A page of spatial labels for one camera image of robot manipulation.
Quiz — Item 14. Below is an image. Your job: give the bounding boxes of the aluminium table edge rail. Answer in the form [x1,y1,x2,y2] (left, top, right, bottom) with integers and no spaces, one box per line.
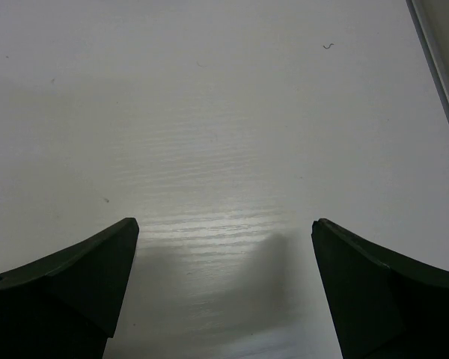
[406,1,449,124]

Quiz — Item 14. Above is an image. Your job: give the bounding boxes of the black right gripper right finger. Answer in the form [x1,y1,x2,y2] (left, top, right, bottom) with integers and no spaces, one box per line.
[311,218,449,358]

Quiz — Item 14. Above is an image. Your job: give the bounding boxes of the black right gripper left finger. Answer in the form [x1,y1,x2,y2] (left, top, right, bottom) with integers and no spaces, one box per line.
[0,218,139,358]

